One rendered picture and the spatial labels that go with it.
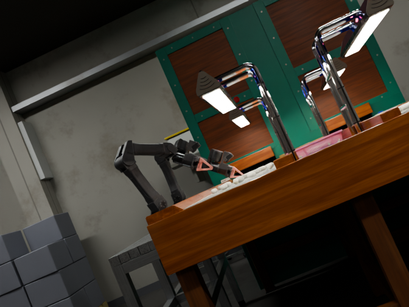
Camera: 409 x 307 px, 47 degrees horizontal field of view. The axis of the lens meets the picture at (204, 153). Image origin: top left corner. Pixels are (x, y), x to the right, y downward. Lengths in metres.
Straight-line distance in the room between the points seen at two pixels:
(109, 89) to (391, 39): 3.05
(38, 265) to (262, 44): 2.76
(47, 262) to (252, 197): 3.35
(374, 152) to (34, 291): 3.74
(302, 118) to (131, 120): 2.53
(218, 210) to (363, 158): 0.43
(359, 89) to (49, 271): 3.02
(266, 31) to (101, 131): 2.65
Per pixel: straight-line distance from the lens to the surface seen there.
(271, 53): 3.28
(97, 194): 5.38
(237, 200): 1.38
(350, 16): 1.75
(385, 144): 1.40
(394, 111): 1.43
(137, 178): 2.22
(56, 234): 4.88
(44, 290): 4.62
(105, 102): 5.39
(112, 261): 2.02
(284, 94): 3.23
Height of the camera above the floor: 0.77
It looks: 4 degrees up
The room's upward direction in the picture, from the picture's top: 24 degrees counter-clockwise
